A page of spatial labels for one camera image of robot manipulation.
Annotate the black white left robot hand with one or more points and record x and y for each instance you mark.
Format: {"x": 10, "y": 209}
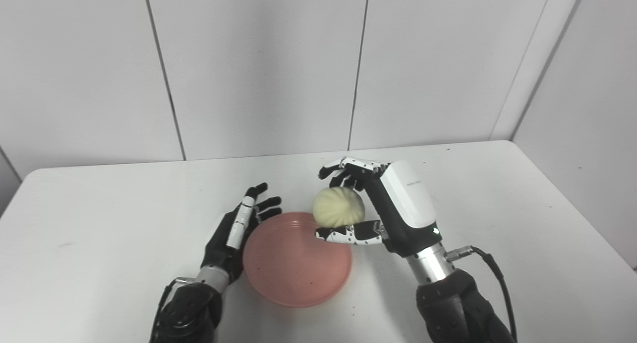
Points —
{"x": 229, "y": 243}

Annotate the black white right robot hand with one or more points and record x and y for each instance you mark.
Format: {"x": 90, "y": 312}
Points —
{"x": 403, "y": 208}

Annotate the cream steamed bun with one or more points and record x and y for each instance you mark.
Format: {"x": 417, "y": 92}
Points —
{"x": 339, "y": 207}

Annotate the pink round plate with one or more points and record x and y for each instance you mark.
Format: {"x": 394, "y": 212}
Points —
{"x": 293, "y": 268}

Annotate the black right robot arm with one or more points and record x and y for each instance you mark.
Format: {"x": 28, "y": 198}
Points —
{"x": 458, "y": 303}

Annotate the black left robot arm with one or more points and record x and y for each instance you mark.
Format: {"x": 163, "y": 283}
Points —
{"x": 191, "y": 313}

